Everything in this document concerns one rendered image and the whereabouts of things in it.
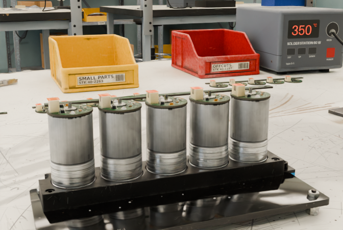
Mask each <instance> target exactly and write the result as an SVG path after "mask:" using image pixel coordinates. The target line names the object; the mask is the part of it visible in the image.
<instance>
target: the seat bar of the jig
mask: <svg viewBox="0 0 343 230"><path fill-rule="evenodd" d="M284 161H285V160H284V159H282V158H280V157H279V156H277V155H275V154H274V153H272V152H270V151H269V150H267V160H266V161H263V162H259V163H242V162H237V161H234V160H232V159H230V158H229V151H228V165H227V166H225V167H222V168H217V169H203V168H197V167H194V166H192V165H190V164H189V155H188V156H187V163H186V171H184V172H182V173H179V174H174V175H158V174H153V173H150V172H148V171H147V170H146V161H142V176H141V177H139V178H137V179H135V180H132V181H126V182H113V181H108V180H105V179H103V178H101V167H95V182H94V183H92V184H91V185H88V186H85V187H82V188H75V189H63V188H58V187H55V186H53V185H52V179H51V173H46V174H44V177H45V179H42V180H38V183H39V196H40V201H41V205H42V210H43V212H48V211H54V210H61V209H68V208H74V207H81V206H87V205H94V204H98V203H105V202H111V201H118V200H124V199H131V198H138V197H144V196H151V195H157V194H164V193H170V192H177V191H183V190H190V189H196V188H203V187H210V186H216V185H223V184H229V183H236V182H243V181H249V180H256V179H260V178H266V177H273V176H280V175H284Z"/></svg>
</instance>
